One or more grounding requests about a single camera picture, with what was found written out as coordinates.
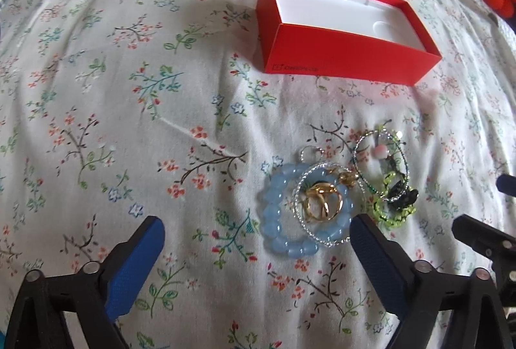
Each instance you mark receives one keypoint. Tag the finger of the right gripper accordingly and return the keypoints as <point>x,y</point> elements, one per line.
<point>495,245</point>
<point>506,184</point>

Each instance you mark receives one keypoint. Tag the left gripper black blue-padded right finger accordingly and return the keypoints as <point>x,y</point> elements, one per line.
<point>416,293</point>

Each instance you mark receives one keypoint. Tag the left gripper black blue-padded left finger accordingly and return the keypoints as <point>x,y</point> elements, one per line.
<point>98,294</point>

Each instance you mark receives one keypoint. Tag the gold earring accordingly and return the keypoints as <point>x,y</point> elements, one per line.
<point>349,178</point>

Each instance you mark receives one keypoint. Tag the large gold bangle cluster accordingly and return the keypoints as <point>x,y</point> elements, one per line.
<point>322,202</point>

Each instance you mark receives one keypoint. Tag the red cardboard phone box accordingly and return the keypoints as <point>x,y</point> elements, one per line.
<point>373,40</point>

